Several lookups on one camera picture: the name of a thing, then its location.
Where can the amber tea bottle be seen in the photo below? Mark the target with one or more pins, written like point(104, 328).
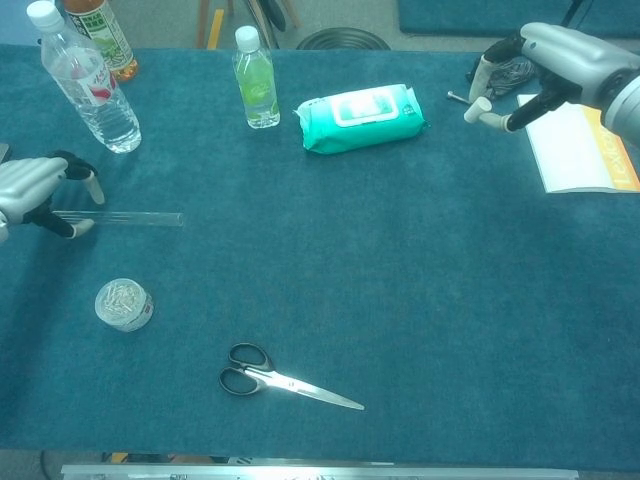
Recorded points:
point(112, 45)

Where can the teal table cloth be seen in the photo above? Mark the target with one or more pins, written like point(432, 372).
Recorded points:
point(350, 280)

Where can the clear glass test tube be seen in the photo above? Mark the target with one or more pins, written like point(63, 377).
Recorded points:
point(140, 219)

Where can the yellow strip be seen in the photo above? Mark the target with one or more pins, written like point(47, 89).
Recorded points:
point(215, 30)

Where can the black tripod leg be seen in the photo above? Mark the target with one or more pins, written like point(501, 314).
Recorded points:
point(575, 10)

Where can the aluminium rail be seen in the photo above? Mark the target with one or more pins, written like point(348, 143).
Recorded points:
point(320, 472)

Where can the grey black work glove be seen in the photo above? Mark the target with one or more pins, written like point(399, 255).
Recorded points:
point(510, 75)

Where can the metal bolt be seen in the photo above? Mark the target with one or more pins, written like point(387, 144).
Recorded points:
point(456, 96)

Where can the small clear green-label bottle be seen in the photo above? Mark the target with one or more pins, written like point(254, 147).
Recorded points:
point(256, 90)

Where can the green wet wipes pack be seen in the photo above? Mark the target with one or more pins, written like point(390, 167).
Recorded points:
point(360, 132)

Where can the white orange book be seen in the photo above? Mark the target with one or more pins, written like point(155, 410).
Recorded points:
point(570, 160)

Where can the teal floor mat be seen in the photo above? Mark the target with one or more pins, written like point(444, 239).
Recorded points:
point(450, 17)

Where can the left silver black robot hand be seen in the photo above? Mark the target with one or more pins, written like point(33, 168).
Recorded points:
point(27, 185)

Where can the round clear jar of screws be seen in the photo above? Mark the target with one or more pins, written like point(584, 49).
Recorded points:
point(122, 305)

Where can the large clear red-label water bottle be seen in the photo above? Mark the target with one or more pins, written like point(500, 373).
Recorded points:
point(100, 110)

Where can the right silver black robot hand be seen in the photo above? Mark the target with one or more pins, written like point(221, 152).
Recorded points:
point(575, 60)

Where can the wooden frame leg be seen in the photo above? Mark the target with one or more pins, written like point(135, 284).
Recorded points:
point(201, 25)

